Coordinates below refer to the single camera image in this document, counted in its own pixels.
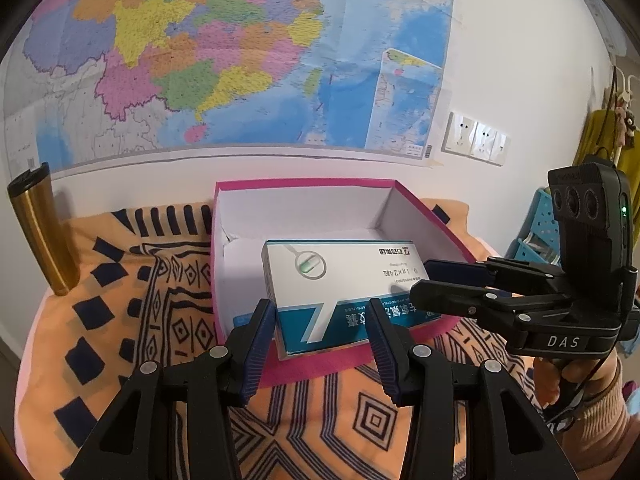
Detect yellow garment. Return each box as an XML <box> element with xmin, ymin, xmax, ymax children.
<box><xmin>572</xmin><ymin>107</ymin><xmax>640</xmax><ymax>171</ymax></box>

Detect blue and white medicine box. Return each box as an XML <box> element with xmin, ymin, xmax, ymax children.
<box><xmin>232</xmin><ymin>310</ymin><xmax>266</xmax><ymax>333</ymax></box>

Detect person's right hand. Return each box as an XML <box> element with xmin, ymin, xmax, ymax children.
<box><xmin>531</xmin><ymin>352</ymin><xmax>623</xmax><ymax>421</ymax></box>

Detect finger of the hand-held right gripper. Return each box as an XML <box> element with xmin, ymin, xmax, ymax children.
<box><xmin>409</xmin><ymin>280</ymin><xmax>576</xmax><ymax>333</ymax></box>
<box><xmin>425</xmin><ymin>257</ymin><xmax>567</xmax><ymax>293</ymax></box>

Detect pink cardboard box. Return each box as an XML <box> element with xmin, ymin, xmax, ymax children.
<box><xmin>210</xmin><ymin>178</ymin><xmax>478</xmax><ymax>388</ymax></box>

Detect white clothes hanger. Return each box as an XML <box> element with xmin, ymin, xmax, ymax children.
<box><xmin>611</xmin><ymin>64</ymin><xmax>640</xmax><ymax>111</ymax></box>

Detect person's right forearm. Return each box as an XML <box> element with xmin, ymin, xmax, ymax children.
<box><xmin>547</xmin><ymin>360</ymin><xmax>640</xmax><ymax>480</ymax></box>

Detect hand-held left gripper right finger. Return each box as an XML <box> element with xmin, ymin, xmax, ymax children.
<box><xmin>364</xmin><ymin>300</ymin><xmax>578</xmax><ymax>480</ymax></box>

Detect gold thermos flask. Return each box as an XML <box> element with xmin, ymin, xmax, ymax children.
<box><xmin>6</xmin><ymin>162</ymin><xmax>81</xmax><ymax>297</ymax></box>

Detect blue plastic rack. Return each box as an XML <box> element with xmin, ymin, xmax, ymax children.
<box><xmin>502</xmin><ymin>187</ymin><xmax>566</xmax><ymax>266</ymax></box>

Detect teal and white medicine box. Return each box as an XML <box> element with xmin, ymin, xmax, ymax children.
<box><xmin>261</xmin><ymin>238</ymin><xmax>441</xmax><ymax>361</ymax></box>

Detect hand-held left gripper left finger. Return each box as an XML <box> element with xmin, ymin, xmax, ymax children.
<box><xmin>62</xmin><ymin>299</ymin><xmax>278</xmax><ymax>480</ymax></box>

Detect orange patterned blanket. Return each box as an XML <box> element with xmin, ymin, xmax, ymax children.
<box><xmin>30</xmin><ymin>199</ymin><xmax>551</xmax><ymax>480</ymax></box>

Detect colourful wall map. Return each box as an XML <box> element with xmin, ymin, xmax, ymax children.
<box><xmin>0</xmin><ymin>0</ymin><xmax>458</xmax><ymax>176</ymax></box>

